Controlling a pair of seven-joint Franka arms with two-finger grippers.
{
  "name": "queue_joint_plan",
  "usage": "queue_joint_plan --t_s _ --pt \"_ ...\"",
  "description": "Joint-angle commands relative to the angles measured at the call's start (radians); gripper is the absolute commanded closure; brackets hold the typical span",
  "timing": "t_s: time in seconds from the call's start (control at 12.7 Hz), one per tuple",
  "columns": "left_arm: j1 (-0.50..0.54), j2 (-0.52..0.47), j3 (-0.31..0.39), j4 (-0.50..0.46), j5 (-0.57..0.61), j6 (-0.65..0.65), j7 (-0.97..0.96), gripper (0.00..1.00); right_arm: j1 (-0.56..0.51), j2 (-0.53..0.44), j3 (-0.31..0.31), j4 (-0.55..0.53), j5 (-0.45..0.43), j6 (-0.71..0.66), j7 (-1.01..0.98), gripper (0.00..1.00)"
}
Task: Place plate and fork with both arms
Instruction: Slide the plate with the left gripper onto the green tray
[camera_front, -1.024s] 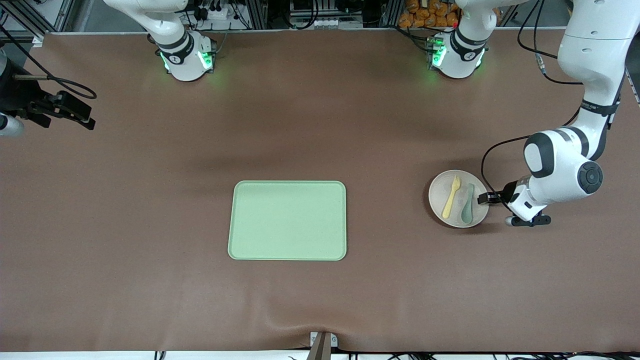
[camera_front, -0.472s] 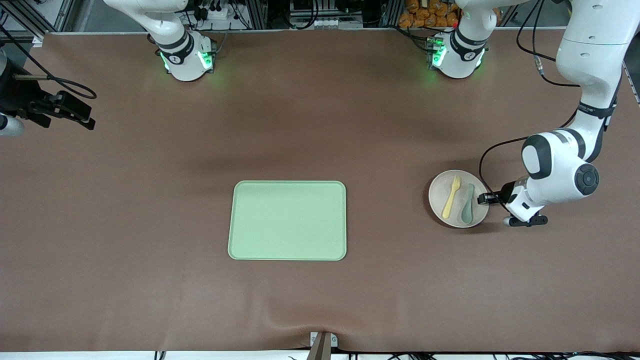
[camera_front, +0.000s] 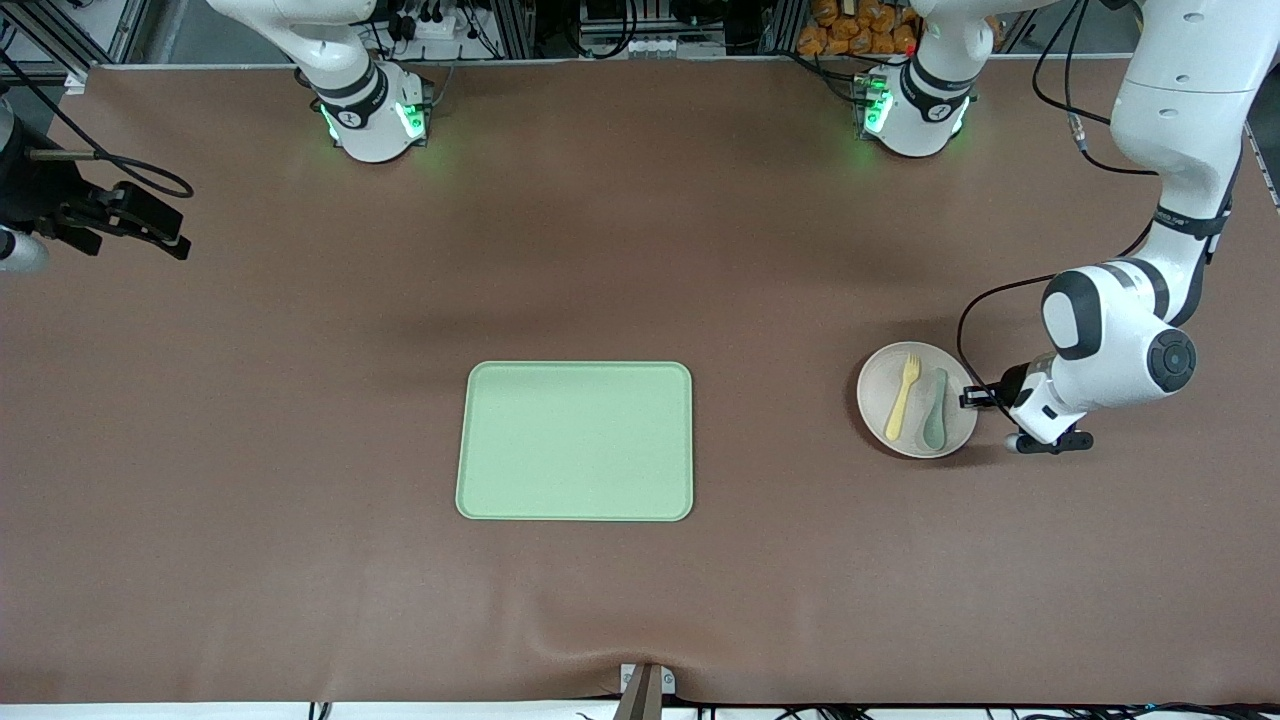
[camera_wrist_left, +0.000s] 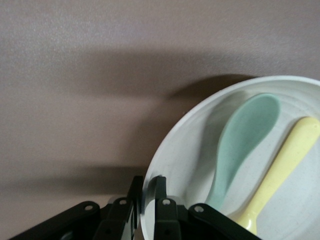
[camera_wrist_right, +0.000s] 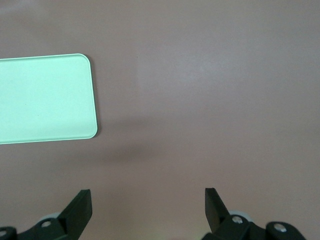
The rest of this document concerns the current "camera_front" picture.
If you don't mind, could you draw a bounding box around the yellow plastic fork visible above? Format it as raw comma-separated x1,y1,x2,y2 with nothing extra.
884,353,922,442

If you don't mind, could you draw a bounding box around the aluminium frame post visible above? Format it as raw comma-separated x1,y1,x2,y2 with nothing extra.
490,0,536,59

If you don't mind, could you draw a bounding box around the light green rectangular tray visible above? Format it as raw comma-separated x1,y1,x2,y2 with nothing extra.
455,361,694,523

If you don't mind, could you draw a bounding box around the metal table edge bracket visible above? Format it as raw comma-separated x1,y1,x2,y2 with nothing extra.
620,662,676,720

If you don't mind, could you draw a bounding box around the grey electronics box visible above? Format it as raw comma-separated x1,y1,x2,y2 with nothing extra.
578,0,728,58

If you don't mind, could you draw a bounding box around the orange packaged items pile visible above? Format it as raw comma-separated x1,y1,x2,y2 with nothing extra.
797,0,921,57

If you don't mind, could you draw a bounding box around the white power strip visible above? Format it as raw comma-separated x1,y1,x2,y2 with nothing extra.
385,10,471,41

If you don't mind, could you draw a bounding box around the beige round plate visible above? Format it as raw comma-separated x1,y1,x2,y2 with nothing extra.
857,341,979,459

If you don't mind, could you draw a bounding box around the green plastic spoon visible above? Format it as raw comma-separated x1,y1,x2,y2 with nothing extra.
921,368,951,451

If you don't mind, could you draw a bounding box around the aluminium frame profile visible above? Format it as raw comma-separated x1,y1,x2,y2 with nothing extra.
0,0,151,93

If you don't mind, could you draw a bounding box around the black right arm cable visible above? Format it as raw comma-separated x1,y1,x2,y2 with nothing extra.
0,50,194,199

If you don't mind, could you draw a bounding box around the brown table cover mat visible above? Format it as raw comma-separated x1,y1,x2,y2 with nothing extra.
0,60,1280,706

